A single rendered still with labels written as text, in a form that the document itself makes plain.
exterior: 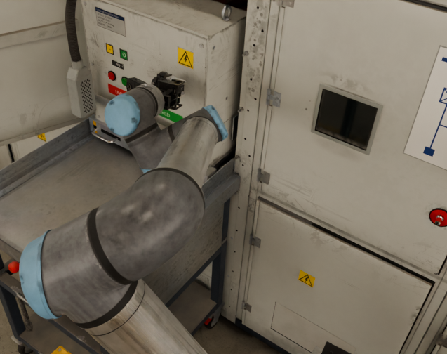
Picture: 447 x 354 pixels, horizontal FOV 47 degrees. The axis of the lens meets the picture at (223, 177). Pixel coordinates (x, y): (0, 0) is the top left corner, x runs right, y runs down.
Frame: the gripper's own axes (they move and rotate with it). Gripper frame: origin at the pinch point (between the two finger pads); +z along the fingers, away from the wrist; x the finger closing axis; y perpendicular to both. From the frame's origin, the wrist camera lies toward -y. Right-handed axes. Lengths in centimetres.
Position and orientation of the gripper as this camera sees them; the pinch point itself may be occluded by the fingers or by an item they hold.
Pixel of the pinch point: (172, 81)
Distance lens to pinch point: 156.6
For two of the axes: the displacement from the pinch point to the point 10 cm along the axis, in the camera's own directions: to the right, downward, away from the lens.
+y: 9.4, 2.5, -2.3
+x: 1.3, -8.9, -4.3
